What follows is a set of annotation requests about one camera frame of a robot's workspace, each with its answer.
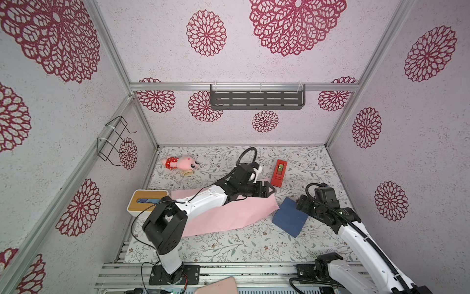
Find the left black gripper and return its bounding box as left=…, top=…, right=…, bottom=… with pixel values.
left=239, top=179, right=275, bottom=197

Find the blue gift box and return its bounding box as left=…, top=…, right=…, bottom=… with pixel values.
left=272, top=197, right=308, bottom=238

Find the pink wrapping paper sheet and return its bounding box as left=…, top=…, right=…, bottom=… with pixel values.
left=171, top=184, right=279, bottom=237

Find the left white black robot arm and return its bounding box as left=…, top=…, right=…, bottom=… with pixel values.
left=142, top=147, right=276, bottom=276

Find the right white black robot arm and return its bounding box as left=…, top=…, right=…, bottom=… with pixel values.
left=289, top=183, right=431, bottom=294

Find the white wooden tissue box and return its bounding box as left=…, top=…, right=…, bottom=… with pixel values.
left=127, top=189, right=170, bottom=217

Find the red tape dispenser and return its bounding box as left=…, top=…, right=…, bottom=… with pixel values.
left=270, top=159, right=287, bottom=188

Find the pink plush toy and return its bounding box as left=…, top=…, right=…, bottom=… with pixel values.
left=161, top=156, right=200, bottom=172

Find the pink cloth at bottom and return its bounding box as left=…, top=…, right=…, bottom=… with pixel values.
left=194, top=277, right=239, bottom=294

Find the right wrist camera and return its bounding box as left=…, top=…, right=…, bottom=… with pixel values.
left=315, top=186, right=337, bottom=203

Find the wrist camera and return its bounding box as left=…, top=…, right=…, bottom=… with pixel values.
left=249, top=165, right=263, bottom=183
left=315, top=186, right=337, bottom=203

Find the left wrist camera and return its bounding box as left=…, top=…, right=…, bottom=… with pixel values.
left=249, top=165, right=263, bottom=183

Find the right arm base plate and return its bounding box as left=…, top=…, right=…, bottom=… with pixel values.
left=296, top=263, right=318, bottom=281

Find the grey wall shelf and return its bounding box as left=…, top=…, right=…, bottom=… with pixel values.
left=209, top=84, right=306, bottom=110

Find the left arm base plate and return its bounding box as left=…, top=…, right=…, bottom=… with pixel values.
left=149, top=265, right=200, bottom=285

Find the black wire wall rack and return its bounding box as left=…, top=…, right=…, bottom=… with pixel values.
left=95, top=116, right=137, bottom=167

